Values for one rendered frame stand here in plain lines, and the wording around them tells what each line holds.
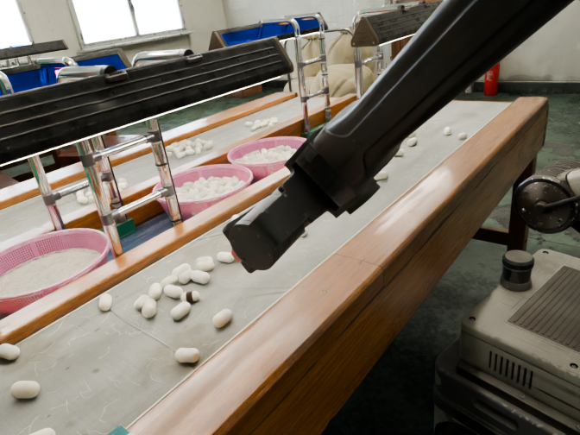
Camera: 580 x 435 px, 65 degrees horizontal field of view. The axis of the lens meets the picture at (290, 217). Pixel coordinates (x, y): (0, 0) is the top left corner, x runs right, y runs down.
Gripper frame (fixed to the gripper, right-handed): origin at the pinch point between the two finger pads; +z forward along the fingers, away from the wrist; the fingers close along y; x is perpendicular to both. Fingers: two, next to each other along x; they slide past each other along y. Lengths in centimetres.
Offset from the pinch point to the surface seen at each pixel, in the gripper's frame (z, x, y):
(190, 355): 6.8, 7.3, 11.4
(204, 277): 17.2, -1.1, -2.9
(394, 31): 2, -26, -84
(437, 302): 68, 58, -109
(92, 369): 16.9, 0.9, 19.9
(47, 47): 230, -218, -127
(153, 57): 6.2, -38.0, -14.4
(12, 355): 25.5, -8.1, 25.6
